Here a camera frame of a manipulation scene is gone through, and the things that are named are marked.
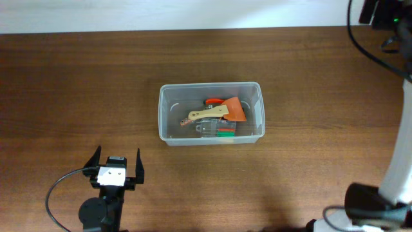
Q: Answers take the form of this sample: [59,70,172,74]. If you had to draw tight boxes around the orange scraper wooden handle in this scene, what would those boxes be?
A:
[188,97,247,122]

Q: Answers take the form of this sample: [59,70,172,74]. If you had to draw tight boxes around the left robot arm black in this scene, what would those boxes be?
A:
[79,146,145,231]

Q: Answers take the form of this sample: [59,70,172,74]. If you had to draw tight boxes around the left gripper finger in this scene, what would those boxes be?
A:
[135,149,145,184]
[82,146,102,177]

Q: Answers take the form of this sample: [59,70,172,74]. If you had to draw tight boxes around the right robot arm white-black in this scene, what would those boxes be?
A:
[302,1,411,231]

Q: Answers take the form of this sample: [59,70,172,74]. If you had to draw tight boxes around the small red-handled cutting pliers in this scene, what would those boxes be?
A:
[203,99,224,105]

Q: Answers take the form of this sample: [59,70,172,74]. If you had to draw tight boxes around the orange socket bit rail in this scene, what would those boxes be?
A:
[180,118,192,126]

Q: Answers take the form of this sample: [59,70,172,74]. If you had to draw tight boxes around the clear plastic container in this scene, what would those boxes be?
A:
[158,82,265,146]

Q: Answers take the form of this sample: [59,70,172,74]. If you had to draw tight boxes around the clear screwdriver bit case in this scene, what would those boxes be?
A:
[195,118,236,137]

